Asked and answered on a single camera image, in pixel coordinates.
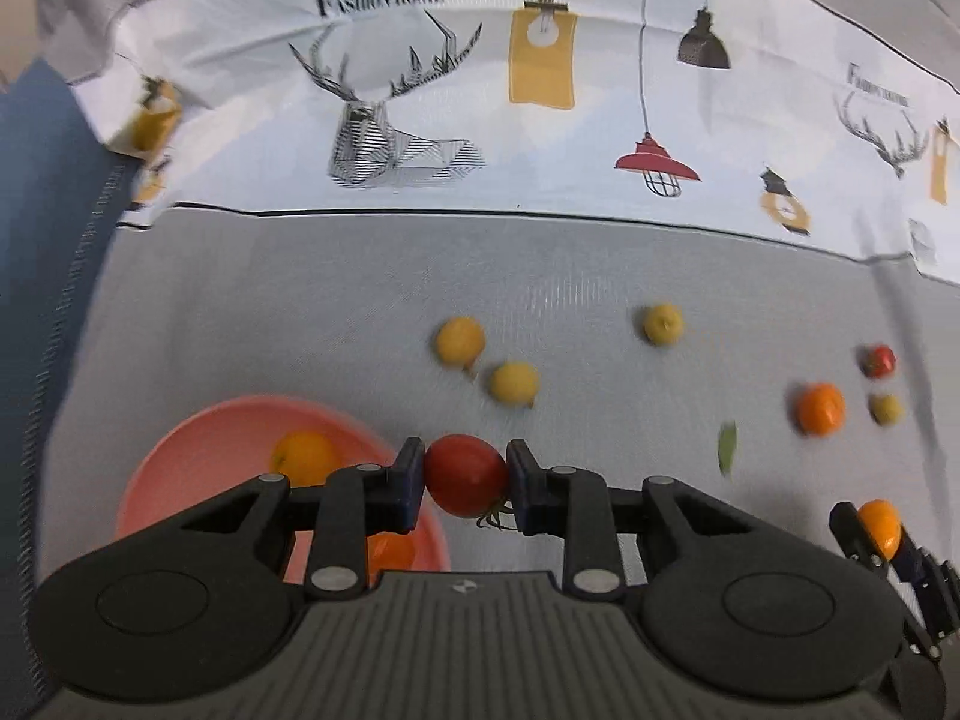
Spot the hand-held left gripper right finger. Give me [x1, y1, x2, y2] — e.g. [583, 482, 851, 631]
[506, 439, 760, 602]

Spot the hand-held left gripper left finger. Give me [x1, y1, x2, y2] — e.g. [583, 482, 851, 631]
[176, 436, 427, 602]

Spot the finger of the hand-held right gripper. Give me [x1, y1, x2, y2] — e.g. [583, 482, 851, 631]
[891, 525, 960, 662]
[829, 501, 890, 578]

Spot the orange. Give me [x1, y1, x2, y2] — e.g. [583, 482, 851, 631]
[857, 499, 902, 562]
[270, 431, 338, 488]
[795, 382, 847, 436]
[366, 531, 417, 578]

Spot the yellow round fruit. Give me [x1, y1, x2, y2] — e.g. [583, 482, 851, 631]
[435, 316, 487, 370]
[489, 361, 541, 407]

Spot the pink plate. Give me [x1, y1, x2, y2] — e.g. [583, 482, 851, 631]
[116, 394, 451, 586]

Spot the grey printed bed sheet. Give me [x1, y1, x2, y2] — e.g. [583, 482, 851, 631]
[37, 0, 960, 720]

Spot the blue sofa armrest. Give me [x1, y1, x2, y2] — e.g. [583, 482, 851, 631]
[0, 56, 147, 720]

